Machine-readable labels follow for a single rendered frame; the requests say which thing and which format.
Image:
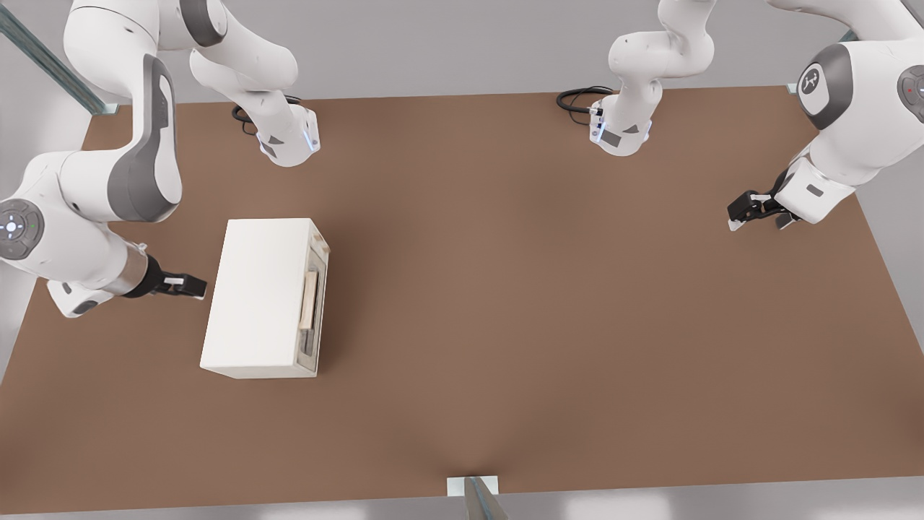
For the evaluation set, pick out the white oven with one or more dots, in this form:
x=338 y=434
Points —
x=256 y=296

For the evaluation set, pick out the oven door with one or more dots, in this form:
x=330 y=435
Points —
x=315 y=303

